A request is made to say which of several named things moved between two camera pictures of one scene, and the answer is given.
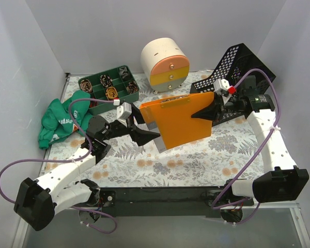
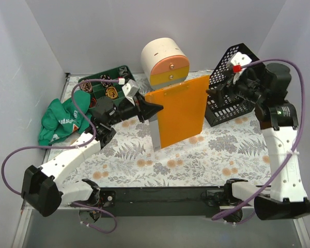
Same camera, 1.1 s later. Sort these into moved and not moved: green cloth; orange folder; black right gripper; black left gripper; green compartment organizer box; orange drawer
Moved: orange folder; black left gripper; black right gripper
Not moved: orange drawer; green cloth; green compartment organizer box
